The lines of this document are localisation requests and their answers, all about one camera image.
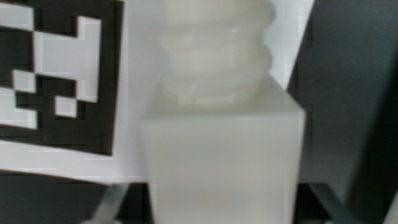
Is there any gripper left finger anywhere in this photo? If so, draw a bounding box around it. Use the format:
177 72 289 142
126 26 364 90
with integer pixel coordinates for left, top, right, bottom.
81 184 127 224

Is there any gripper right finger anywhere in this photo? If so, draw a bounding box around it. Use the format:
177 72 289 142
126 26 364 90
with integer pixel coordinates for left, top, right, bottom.
309 183 355 224

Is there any white desk leg on sheet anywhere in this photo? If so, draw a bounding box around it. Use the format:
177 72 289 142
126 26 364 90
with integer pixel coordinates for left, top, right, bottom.
0 0 166 184

